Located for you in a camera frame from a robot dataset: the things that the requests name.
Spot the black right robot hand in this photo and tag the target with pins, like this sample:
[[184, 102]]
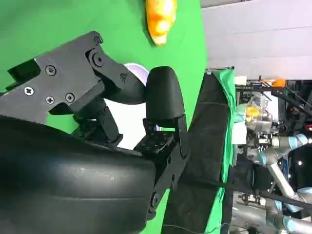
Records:
[[73, 185]]

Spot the lilac plate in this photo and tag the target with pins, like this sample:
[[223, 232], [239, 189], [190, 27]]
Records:
[[139, 73]]

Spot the black fabric backdrop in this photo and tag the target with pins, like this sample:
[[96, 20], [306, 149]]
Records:
[[209, 122]]

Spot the green table cloth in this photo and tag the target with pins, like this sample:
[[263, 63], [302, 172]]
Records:
[[48, 24]]

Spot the green fabric sheet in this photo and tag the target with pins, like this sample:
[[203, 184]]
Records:
[[230, 107]]

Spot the orange white toy bread roll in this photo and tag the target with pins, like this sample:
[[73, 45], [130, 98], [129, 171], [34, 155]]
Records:
[[161, 22]]

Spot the clear bag of toy bread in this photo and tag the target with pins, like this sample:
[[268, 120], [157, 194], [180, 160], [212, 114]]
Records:
[[253, 112]]

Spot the small orange object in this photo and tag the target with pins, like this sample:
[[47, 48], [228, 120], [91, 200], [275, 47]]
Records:
[[278, 82]]

